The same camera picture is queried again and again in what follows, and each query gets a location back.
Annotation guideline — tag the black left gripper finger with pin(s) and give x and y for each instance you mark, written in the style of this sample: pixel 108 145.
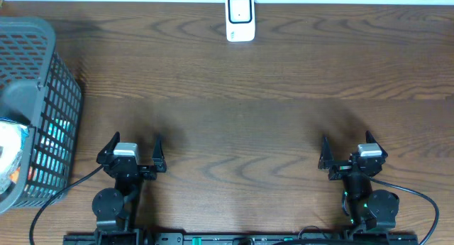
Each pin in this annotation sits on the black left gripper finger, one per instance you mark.
pixel 106 155
pixel 158 155

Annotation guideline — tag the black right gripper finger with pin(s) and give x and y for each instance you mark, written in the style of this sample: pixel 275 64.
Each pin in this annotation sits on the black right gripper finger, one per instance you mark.
pixel 326 156
pixel 371 139

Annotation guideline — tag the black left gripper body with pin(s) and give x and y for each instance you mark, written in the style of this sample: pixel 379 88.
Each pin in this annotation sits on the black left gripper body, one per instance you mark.
pixel 131 168

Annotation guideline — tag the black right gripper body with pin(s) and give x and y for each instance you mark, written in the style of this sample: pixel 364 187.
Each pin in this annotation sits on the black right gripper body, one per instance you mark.
pixel 340 170

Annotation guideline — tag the yellow white snack bag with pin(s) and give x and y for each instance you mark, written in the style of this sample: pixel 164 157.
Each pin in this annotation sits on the yellow white snack bag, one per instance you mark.
pixel 13 139

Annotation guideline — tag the teal wet wipes pack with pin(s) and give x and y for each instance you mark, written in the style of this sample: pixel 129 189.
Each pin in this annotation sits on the teal wet wipes pack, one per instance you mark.
pixel 56 132

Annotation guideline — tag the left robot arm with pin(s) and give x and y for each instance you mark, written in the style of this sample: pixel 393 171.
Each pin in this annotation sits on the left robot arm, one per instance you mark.
pixel 115 208

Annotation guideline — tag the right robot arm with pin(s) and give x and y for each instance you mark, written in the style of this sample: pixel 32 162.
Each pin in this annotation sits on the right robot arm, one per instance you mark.
pixel 370 211

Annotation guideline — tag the white barcode scanner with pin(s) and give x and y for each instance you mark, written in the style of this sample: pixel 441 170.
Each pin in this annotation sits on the white barcode scanner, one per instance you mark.
pixel 240 20

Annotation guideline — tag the grey plastic mesh basket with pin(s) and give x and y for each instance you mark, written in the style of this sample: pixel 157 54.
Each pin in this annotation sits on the grey plastic mesh basket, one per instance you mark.
pixel 36 85

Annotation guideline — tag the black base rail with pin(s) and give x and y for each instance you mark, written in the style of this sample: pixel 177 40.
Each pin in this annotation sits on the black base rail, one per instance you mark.
pixel 197 239

